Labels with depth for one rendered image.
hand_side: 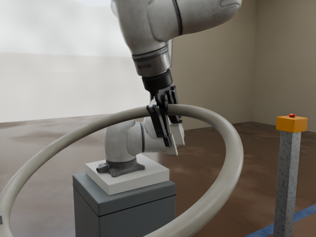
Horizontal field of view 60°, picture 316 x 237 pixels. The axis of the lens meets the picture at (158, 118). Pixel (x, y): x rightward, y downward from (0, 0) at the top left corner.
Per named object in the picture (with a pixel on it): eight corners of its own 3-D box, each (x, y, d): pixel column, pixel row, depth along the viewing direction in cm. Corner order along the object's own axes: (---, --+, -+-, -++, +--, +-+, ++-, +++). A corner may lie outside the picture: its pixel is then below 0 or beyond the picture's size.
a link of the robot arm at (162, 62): (123, 58, 65) (131, 81, 68) (157, 52, 61) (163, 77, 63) (142, 47, 72) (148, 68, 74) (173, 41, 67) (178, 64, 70)
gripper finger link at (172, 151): (172, 132, 73) (171, 134, 72) (178, 154, 76) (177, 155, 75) (162, 132, 74) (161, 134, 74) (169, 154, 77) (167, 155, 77)
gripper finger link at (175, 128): (169, 124, 78) (169, 123, 78) (174, 145, 81) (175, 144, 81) (178, 124, 76) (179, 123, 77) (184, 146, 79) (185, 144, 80)
